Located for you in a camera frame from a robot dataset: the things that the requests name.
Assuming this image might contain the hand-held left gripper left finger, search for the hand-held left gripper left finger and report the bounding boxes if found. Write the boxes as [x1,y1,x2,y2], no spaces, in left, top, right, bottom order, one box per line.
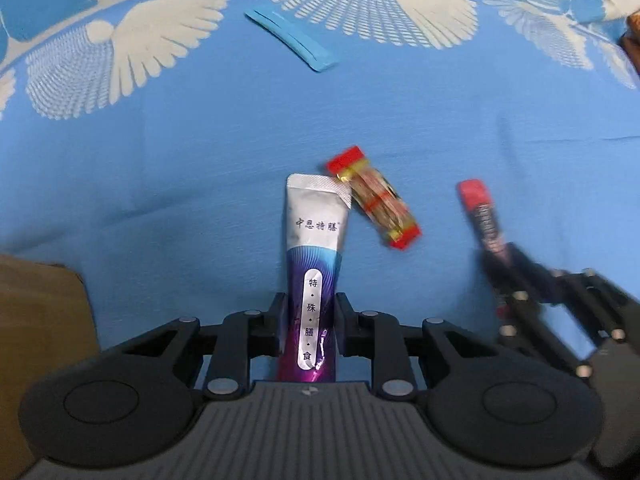
[102,291,291,401]

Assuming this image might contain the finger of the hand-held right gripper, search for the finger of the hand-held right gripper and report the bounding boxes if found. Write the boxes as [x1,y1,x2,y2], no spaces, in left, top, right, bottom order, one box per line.
[481,254,595,380]
[504,242,640,345]

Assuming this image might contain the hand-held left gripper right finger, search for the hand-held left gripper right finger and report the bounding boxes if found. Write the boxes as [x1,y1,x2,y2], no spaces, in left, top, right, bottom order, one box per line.
[335,291,518,401]

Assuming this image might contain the purple and white stick sachet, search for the purple and white stick sachet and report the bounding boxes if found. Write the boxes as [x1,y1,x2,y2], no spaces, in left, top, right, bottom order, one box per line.
[277,173,355,385]

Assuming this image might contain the dark red snack stick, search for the dark red snack stick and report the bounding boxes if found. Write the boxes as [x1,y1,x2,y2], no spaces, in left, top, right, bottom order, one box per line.
[456,178,513,317]

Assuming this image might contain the cardboard box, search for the cardboard box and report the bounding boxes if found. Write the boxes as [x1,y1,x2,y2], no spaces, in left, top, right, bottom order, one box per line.
[0,252,103,480]

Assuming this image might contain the yellow snack packet red ends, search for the yellow snack packet red ends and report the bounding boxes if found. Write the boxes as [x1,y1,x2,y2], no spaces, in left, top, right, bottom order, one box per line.
[325,145,423,251]

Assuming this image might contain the blue fan-print blanket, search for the blue fan-print blanket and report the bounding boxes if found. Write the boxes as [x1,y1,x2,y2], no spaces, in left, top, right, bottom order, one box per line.
[0,0,640,391]

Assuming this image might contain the orange pillow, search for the orange pillow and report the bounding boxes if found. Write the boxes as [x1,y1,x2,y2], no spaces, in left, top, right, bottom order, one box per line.
[620,10,640,76]

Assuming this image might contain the light blue strip packet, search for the light blue strip packet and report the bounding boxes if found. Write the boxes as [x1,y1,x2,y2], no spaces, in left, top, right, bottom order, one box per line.
[244,4,341,73]

